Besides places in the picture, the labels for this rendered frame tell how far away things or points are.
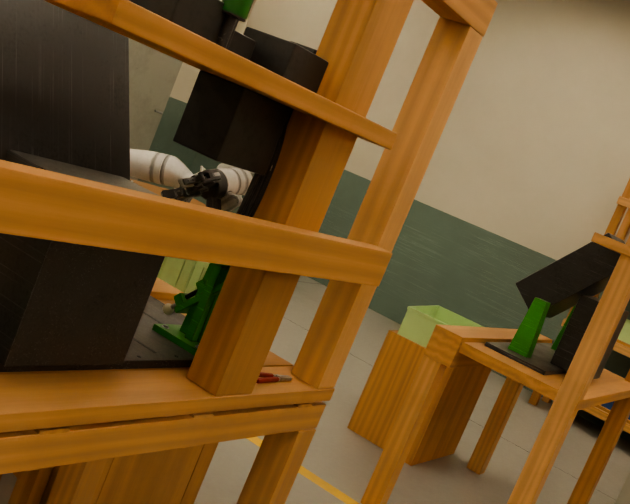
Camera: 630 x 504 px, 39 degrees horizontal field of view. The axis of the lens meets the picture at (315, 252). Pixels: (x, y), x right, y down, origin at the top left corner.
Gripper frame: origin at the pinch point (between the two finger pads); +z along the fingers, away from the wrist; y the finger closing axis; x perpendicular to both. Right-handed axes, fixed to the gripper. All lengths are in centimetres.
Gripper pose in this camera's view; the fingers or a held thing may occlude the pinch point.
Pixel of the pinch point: (175, 188)
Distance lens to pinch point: 212.5
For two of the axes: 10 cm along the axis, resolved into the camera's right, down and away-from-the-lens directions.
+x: 3.8, 9.2, -1.2
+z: -5.9, 1.4, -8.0
